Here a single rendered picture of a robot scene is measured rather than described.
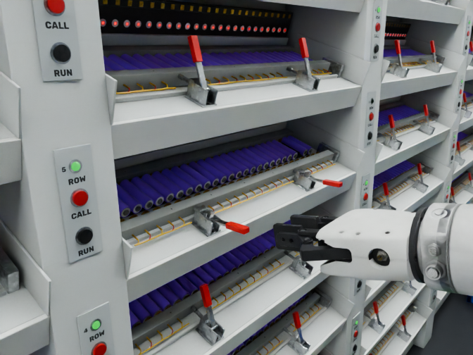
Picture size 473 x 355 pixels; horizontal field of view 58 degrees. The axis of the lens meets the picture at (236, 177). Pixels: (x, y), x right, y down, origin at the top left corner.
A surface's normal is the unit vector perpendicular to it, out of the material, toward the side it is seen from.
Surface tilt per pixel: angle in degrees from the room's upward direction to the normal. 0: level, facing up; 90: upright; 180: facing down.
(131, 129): 109
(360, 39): 90
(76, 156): 90
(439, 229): 48
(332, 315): 19
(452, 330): 0
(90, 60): 90
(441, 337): 0
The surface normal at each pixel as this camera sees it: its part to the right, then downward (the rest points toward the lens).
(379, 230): -0.23, -0.93
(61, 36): 0.75, 0.18
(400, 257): -0.48, 0.18
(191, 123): 0.72, 0.48
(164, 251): 0.23, -0.85
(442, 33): -0.66, 0.22
